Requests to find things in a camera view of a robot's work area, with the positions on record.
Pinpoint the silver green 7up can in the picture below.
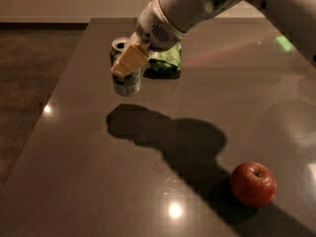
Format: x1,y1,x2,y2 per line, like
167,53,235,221
110,38,141,97

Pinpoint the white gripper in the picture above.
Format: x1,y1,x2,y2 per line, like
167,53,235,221
111,0,186,78

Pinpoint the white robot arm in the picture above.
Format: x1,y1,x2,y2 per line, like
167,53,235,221
112,0,316,78

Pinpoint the red apple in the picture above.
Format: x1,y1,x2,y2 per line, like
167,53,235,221
230,162,277,208

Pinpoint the crumpled green chip bag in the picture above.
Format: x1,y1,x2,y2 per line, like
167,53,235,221
149,43,182,73

